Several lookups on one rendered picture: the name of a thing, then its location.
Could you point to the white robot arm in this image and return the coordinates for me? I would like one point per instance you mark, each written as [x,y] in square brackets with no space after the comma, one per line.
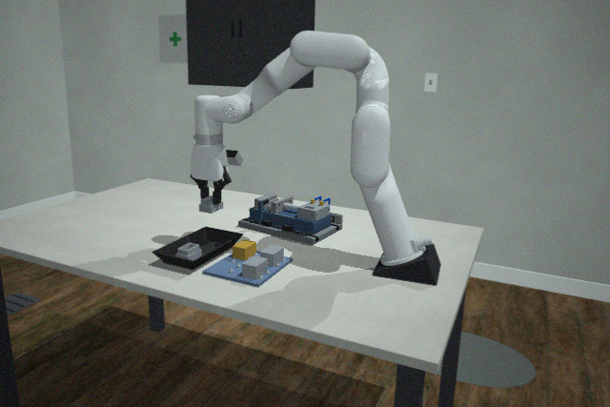
[370,145]

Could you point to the yellow rectangular block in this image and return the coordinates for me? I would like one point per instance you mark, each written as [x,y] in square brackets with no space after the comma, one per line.
[244,249]

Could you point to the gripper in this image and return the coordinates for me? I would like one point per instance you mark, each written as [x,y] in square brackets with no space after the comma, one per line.
[209,164]

